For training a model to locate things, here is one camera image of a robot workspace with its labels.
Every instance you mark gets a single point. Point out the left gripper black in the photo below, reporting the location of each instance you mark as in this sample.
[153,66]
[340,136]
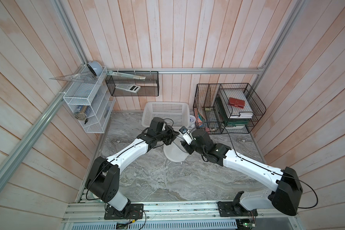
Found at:
[172,135]

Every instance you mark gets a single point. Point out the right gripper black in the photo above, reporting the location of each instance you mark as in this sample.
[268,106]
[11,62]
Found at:
[187,146]

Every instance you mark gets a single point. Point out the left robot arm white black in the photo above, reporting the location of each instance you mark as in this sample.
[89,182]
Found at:
[104,177]

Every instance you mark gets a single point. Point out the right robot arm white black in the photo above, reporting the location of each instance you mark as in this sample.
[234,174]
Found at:
[283,186]

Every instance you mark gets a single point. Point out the white perforated plastic basket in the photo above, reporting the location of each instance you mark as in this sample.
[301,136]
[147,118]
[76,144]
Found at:
[176,114]

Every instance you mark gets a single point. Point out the colourful folders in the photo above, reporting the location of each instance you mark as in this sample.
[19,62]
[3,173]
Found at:
[201,116]

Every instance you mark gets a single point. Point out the white calculator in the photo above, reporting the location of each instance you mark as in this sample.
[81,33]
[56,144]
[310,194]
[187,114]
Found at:
[131,88]

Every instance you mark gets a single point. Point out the white notebook stack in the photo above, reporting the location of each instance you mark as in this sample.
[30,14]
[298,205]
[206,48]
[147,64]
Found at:
[232,112]

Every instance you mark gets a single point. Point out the red wallet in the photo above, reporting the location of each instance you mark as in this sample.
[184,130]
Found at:
[236,103]

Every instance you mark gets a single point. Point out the white ruler in basket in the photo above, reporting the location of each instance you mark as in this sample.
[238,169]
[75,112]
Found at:
[126,75]

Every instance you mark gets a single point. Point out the metal roll on shelf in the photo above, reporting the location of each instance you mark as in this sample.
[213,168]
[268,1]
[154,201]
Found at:
[81,112]

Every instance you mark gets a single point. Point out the grey round speaker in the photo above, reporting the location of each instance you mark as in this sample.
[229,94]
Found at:
[95,68]

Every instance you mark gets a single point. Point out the clear triangle ruler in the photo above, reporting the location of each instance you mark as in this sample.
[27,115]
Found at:
[86,77]

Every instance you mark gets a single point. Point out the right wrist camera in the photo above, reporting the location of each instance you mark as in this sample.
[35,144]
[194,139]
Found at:
[186,135]

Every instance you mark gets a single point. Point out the black wire wall basket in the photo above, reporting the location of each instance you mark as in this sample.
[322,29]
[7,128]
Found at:
[149,86]

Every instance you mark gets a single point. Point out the black wire desk organizer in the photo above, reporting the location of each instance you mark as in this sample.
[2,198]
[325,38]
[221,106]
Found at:
[206,94]

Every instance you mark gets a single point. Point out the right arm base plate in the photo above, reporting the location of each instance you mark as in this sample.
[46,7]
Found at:
[229,209]

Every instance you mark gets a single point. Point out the aluminium front rail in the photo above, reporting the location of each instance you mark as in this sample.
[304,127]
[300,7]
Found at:
[155,211]

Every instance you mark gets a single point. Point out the white wire wall shelf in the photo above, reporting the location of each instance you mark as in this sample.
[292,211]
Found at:
[97,96]

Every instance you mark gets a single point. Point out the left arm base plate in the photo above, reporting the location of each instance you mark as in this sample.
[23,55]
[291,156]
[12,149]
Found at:
[131,211]

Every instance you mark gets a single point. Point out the horizontal aluminium wall rail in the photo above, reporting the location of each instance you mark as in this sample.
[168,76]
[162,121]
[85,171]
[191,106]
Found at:
[193,70]

